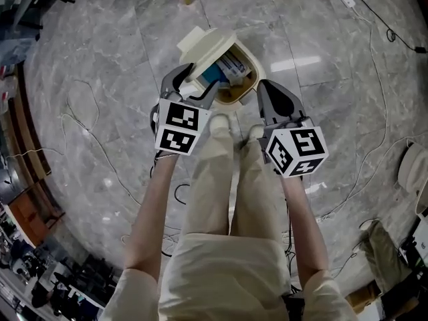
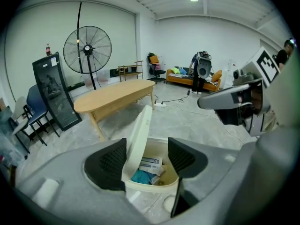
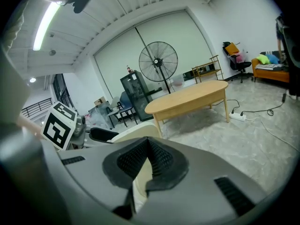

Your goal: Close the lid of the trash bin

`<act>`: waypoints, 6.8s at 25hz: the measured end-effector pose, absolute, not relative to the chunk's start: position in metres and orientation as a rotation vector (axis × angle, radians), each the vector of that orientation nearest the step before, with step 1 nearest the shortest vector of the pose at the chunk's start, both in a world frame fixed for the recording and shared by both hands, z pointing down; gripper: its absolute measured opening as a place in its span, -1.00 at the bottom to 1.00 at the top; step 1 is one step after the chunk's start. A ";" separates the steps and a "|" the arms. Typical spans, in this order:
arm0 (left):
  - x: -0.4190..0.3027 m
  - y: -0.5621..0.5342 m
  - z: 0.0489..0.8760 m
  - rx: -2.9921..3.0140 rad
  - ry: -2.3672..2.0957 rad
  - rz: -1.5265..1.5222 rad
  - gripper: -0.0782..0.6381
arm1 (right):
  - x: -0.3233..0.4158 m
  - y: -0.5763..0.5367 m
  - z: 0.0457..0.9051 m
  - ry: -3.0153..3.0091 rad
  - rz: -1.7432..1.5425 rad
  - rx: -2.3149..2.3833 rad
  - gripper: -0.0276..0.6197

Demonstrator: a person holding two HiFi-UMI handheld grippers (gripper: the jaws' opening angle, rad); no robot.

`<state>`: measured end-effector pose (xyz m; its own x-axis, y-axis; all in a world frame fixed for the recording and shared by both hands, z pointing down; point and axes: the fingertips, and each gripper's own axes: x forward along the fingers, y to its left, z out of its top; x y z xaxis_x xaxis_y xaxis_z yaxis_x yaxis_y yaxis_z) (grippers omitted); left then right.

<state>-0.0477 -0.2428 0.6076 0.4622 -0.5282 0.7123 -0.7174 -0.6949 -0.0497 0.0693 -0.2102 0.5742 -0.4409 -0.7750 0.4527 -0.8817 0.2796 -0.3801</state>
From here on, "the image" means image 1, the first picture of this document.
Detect person's left forearm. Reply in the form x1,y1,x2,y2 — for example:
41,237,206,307
122,152,182,281

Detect person's right forearm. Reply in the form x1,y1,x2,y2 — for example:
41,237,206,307
280,175,331,282

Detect long black cable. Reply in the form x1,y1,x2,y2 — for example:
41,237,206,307
346,0,428,54

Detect blue box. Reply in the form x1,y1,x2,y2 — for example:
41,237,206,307
201,64,224,86

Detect person's left cream shoe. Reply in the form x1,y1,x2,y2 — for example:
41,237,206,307
209,113,232,132

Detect brown wooden cabinet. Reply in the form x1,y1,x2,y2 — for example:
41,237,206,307
6,64,66,247

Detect cream trash bin lid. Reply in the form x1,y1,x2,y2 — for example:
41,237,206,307
176,26,238,84

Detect person's beige trousers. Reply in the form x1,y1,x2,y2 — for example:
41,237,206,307
179,124,284,243

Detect blue and white packet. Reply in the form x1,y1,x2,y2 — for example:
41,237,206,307
215,51,253,79

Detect cream round container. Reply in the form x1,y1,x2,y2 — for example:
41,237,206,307
397,138,428,219

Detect cream trash bin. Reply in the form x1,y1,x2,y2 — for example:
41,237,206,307
193,41,268,114

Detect short black cable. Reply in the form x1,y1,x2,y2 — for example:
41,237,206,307
173,183,191,206

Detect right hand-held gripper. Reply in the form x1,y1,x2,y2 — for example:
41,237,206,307
255,79,330,179

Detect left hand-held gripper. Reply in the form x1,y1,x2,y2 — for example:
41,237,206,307
148,62,221,157

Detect person's beige shirt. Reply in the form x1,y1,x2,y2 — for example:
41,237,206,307
99,232,359,321

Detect olive green bag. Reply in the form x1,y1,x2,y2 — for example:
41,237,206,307
362,220,413,292

